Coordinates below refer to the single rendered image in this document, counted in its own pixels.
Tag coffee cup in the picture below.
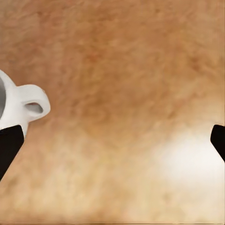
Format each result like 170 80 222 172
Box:
0 70 51 137

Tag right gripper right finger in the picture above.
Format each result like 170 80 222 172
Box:
210 124 225 161

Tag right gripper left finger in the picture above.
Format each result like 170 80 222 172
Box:
0 125 24 180

